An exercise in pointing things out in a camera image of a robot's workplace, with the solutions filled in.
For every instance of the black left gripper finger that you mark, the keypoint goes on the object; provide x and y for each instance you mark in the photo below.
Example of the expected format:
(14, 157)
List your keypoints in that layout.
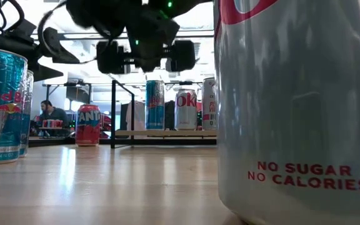
(42, 72)
(51, 42)

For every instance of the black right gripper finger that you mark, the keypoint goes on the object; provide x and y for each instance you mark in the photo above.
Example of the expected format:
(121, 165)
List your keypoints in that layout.
(181, 56)
(111, 57)

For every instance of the white Celsius can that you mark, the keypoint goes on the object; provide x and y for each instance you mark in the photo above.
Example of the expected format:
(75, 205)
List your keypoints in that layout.
(209, 93)

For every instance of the Red Bull sugarfree can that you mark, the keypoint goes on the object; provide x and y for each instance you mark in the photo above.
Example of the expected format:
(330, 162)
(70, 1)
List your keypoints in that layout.
(28, 125)
(155, 109)
(2, 109)

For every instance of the silver Diet Coke can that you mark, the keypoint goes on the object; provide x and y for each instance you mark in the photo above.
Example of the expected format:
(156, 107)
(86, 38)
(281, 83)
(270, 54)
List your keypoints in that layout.
(292, 125)
(186, 118)

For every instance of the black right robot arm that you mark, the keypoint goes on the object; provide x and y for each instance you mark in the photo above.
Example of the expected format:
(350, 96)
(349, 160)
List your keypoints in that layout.
(192, 6)

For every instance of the dark hanging monitor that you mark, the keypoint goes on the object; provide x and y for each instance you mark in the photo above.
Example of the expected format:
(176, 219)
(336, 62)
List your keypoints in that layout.
(77, 93)

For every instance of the person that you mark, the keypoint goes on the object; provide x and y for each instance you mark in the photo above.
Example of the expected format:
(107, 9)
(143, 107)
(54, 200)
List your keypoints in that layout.
(53, 115)

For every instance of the white hanging cloth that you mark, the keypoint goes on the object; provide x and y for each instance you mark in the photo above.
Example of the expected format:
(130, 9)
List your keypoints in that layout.
(137, 115)

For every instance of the red Fanta can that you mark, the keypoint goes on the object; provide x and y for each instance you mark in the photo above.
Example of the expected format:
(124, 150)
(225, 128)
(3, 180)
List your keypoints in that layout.
(87, 131)

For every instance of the black background rig frame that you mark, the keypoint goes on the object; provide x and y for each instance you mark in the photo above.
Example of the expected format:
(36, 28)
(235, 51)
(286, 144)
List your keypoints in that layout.
(47, 90)

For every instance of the black table rig frame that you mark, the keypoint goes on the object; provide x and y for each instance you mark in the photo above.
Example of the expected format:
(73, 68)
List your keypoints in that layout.
(58, 142)

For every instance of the black metal rack frame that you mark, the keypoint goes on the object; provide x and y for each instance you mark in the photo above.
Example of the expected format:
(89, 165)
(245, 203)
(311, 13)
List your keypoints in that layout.
(167, 133)

